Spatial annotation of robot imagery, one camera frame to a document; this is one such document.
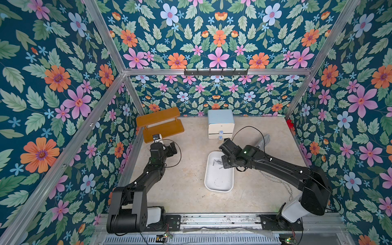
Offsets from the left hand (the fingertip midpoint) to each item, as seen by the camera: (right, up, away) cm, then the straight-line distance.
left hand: (167, 142), depth 90 cm
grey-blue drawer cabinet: (+32, +11, +7) cm, 35 cm away
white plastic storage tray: (+30, -21, -2) cm, 36 cm away
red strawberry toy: (+88, +12, +26) cm, 92 cm away
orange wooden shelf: (-8, +8, +25) cm, 27 cm away
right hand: (+34, -9, -7) cm, 36 cm away
